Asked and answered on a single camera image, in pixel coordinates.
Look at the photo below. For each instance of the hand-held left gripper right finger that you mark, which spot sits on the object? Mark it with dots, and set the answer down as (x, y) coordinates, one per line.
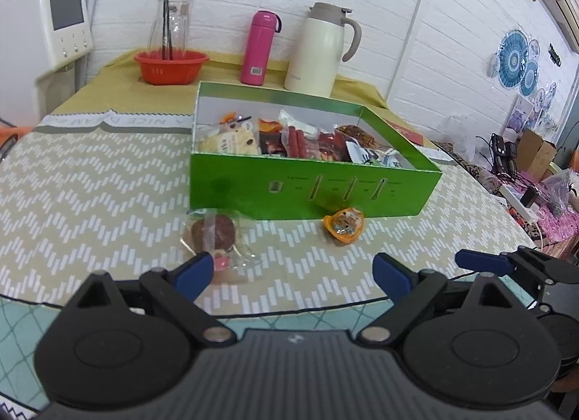
(391, 275)

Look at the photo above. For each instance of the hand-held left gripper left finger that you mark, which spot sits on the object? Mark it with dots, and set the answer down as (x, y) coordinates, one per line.
(194, 275)

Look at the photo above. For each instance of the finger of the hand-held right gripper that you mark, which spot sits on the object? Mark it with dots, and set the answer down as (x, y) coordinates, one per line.
(479, 259)

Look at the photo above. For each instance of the clear packet of chocolate cookies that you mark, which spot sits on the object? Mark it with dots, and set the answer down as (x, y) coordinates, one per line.
(212, 232)

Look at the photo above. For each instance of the orange jelly cup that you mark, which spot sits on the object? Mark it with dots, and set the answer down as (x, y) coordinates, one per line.
(343, 223)

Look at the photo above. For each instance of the green cardboard box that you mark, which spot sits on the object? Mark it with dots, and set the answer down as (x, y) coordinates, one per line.
(253, 184)

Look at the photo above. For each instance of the white printed snack packet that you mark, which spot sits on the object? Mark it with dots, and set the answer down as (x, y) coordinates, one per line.
(371, 155)

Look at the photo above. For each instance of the cracker packet with brown dots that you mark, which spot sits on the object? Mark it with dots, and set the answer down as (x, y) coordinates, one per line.
(230, 141)

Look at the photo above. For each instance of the maroon packet with dark print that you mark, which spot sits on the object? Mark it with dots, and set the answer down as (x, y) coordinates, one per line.
(330, 146)

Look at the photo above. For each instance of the red sausage sticks packet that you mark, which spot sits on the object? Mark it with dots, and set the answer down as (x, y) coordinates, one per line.
(298, 141)

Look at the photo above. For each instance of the white power strip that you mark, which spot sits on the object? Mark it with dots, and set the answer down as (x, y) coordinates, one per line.
(513, 200)

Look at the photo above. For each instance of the brown cardboard box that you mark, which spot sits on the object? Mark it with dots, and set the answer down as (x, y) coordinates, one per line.
(536, 153)

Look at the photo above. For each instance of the clear plastic bag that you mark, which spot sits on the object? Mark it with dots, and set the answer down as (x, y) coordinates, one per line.
(461, 139)

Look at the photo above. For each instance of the patterned tablecloth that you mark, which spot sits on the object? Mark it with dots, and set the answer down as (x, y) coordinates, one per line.
(90, 184)

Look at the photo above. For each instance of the red booklet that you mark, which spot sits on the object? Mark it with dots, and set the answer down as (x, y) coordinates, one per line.
(407, 132)

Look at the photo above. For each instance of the yellow cloth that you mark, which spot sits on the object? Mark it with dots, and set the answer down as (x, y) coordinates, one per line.
(117, 94)

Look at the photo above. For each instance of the red plastic basket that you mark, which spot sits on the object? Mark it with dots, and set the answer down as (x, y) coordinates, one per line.
(169, 69)

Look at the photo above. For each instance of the orange plastic basin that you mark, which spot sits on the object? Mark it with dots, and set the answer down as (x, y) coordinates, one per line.
(7, 144)

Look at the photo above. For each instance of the pink thermos bottle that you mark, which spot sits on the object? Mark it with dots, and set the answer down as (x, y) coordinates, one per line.
(255, 49)

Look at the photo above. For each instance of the cream thermal carafe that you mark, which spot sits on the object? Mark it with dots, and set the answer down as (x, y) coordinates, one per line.
(312, 53)

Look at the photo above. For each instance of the clear glass pitcher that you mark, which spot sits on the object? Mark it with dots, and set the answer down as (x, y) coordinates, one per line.
(181, 26)

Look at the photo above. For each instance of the black chopsticks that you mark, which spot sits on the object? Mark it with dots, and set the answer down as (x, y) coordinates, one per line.
(166, 21)

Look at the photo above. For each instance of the white water dispenser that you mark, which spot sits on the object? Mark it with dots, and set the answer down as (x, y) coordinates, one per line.
(27, 40)

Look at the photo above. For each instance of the wall picture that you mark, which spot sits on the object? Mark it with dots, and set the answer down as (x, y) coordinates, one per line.
(520, 116)

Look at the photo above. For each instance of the blue paper wall decoration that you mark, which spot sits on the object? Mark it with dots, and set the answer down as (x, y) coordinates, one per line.
(515, 58)

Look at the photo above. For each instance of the white wall pipe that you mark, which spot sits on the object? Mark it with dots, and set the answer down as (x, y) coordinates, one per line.
(416, 17)

